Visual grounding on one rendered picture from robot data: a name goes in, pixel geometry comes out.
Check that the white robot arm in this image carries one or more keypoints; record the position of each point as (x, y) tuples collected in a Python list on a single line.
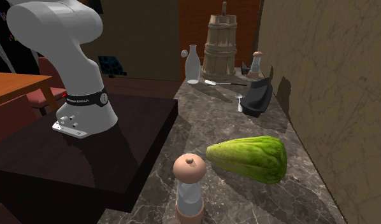
[(72, 77)]

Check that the clear glass bottle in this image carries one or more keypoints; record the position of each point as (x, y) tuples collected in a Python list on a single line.
[(193, 66)]

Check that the white spoon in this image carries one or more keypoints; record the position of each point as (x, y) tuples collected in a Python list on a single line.
[(239, 101)]

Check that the black curved dish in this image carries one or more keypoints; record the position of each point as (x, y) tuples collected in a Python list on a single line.
[(257, 97)]

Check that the wooden butter churn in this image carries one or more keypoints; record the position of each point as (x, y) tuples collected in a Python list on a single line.
[(220, 49)]

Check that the green lettuce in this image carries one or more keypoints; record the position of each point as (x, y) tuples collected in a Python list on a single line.
[(252, 158)]

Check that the clear pepper mill wooden cap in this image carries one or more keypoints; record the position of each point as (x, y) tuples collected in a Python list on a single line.
[(189, 192), (255, 64)]

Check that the dark robot stand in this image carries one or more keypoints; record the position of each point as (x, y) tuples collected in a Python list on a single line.
[(69, 164)]

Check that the red chair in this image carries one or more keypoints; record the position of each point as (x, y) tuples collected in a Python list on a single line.
[(46, 90)]

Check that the wooden dining table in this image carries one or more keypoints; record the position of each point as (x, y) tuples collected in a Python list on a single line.
[(13, 85)]

